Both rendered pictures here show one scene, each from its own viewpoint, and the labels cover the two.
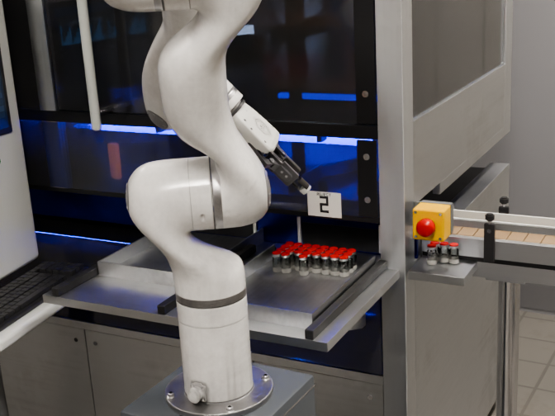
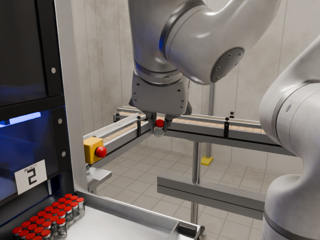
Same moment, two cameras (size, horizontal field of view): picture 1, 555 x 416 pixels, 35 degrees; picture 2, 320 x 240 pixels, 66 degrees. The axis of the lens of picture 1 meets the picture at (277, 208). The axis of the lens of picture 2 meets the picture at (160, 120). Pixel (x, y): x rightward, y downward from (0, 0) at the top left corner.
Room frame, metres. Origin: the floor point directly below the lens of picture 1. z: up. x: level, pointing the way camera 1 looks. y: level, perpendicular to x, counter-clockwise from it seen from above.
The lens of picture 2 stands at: (1.66, 0.48, 1.33)
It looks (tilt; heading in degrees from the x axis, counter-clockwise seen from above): 16 degrees down; 268
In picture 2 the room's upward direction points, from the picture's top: straight up
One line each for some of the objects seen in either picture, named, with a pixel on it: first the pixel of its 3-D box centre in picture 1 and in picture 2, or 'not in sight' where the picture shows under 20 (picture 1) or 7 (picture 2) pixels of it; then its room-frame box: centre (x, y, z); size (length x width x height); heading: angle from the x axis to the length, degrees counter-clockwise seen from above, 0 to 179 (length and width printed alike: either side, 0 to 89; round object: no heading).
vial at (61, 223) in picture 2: (303, 265); (62, 228); (1.88, -0.05, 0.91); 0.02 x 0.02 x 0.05
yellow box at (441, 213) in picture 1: (432, 220); (89, 149); (1.87, -0.34, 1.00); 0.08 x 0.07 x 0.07; 152
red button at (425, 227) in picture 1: (426, 227); (100, 152); (1.83, -0.32, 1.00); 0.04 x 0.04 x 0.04; 62
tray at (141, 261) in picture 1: (184, 250); not in sight; (2.04, 0.23, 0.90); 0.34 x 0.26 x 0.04; 152
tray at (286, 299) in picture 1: (291, 282); (93, 239); (1.80, -0.02, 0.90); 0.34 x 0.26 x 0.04; 152
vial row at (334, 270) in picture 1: (312, 262); (58, 223); (1.89, -0.07, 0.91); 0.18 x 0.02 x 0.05; 62
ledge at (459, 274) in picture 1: (444, 267); (86, 177); (1.90, -0.38, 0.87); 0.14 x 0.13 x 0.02; 152
